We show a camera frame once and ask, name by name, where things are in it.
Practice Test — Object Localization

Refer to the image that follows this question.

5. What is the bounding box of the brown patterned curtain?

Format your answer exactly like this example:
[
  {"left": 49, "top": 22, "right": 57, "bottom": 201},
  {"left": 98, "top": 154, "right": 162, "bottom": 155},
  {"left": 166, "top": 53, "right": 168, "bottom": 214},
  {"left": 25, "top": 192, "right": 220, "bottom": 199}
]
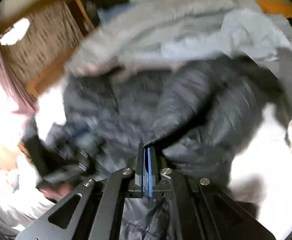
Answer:
[{"left": 1, "top": 1, "right": 83, "bottom": 85}]

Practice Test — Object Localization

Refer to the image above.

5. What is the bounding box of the orange pillow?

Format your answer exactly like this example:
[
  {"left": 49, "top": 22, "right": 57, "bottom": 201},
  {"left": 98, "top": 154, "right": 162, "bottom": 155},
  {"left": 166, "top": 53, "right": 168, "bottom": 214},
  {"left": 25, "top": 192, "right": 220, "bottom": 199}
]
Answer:
[{"left": 257, "top": 0, "right": 292, "bottom": 20}]

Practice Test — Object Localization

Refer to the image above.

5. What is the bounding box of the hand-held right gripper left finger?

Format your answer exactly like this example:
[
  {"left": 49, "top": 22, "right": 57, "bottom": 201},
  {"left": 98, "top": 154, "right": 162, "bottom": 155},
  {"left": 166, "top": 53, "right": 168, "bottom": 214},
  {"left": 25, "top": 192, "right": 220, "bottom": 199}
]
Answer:
[{"left": 16, "top": 143, "right": 146, "bottom": 240}]

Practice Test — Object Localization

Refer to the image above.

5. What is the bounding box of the light blue blanket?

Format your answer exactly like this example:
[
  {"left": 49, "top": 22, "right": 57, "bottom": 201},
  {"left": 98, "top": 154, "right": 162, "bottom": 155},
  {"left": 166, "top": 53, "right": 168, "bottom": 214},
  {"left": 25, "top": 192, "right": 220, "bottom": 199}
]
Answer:
[{"left": 161, "top": 9, "right": 292, "bottom": 63}]

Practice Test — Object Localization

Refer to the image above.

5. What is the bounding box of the person's left hand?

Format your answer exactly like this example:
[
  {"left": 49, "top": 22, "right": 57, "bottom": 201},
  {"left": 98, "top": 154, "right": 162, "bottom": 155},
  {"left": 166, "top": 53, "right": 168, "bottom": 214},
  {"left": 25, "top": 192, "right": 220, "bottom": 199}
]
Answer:
[{"left": 40, "top": 180, "right": 70, "bottom": 200}]

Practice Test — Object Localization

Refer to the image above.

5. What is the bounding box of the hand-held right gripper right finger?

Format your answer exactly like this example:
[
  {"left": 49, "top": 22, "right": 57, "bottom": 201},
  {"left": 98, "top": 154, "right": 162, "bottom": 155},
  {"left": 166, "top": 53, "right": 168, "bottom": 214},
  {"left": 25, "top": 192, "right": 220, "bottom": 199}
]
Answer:
[{"left": 147, "top": 147, "right": 277, "bottom": 240}]

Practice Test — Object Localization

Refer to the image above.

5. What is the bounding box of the wooden bed frame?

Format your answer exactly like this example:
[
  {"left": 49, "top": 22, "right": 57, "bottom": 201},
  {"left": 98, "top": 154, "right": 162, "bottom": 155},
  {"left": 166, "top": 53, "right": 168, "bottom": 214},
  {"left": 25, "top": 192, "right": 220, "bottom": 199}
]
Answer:
[{"left": 0, "top": 0, "right": 99, "bottom": 98}]

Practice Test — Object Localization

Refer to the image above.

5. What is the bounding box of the person's left forearm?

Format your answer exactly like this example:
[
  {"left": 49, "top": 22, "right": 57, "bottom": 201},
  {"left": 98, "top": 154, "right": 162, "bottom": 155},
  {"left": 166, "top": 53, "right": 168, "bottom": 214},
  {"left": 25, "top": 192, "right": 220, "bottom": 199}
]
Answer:
[{"left": 0, "top": 192, "right": 59, "bottom": 235}]

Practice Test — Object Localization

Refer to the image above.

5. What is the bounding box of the black down jacket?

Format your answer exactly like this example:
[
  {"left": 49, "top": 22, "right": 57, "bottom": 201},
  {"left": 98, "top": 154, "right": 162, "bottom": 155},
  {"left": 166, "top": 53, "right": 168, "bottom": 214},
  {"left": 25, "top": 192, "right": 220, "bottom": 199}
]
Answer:
[{"left": 24, "top": 55, "right": 292, "bottom": 240}]

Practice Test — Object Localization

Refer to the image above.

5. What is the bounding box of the grey quilt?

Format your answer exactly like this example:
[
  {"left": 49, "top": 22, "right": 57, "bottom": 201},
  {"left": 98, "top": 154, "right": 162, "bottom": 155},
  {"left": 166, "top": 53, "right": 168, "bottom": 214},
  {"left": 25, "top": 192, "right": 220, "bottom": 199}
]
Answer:
[{"left": 66, "top": 0, "right": 258, "bottom": 75}]

